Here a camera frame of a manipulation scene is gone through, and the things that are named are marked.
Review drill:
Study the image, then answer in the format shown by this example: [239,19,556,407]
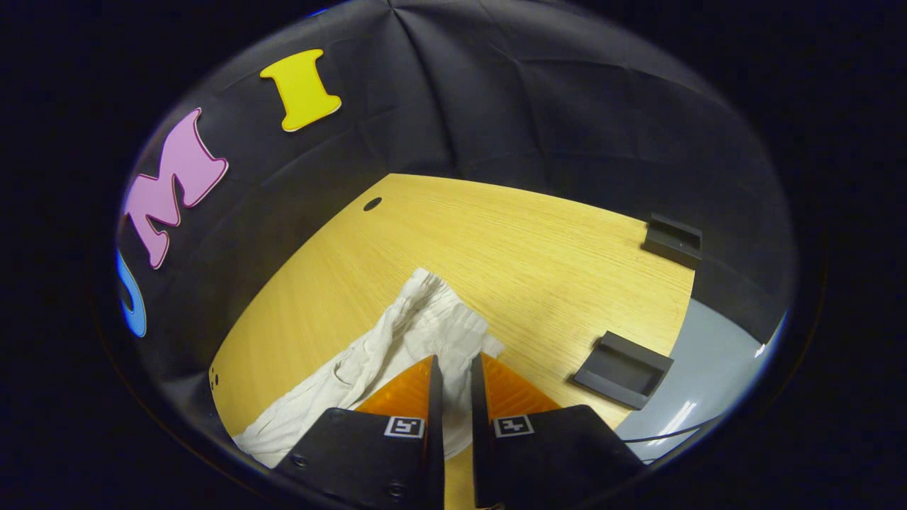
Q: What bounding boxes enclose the white jeans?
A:
[232,267,505,470]

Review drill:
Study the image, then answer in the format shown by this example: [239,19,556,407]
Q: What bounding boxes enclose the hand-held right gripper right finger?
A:
[471,352,646,510]

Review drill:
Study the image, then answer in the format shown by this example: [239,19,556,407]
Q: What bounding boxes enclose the thin black cable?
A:
[622,414,725,445]

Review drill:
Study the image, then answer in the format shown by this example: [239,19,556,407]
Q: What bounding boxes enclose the black backdrop cloth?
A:
[117,0,794,433]

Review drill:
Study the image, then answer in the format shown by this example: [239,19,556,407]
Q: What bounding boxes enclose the black plastic cradle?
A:
[641,212,704,270]
[573,331,675,411]

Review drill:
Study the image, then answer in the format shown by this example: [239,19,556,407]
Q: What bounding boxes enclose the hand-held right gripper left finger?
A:
[273,354,446,510]

